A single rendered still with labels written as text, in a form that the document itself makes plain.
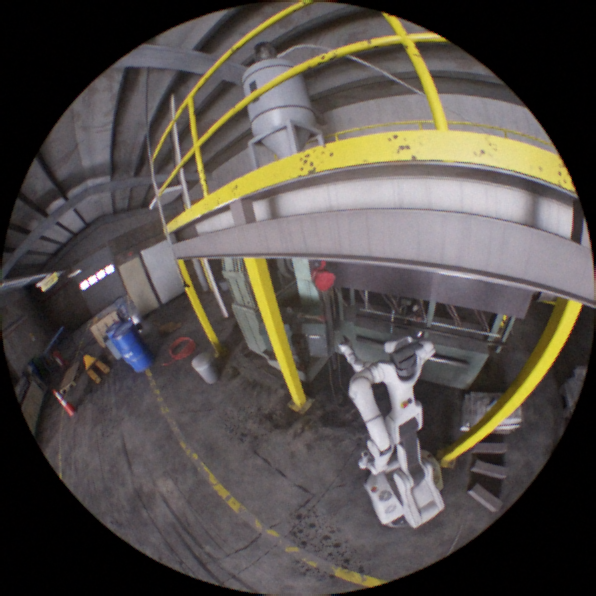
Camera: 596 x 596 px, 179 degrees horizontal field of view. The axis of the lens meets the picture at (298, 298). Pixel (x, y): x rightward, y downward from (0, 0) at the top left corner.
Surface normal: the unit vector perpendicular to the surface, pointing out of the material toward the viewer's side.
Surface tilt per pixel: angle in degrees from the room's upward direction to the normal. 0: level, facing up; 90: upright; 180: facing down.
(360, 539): 0
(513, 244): 90
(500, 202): 90
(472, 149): 90
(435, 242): 90
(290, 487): 0
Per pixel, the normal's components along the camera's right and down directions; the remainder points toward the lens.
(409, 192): -0.59, 0.47
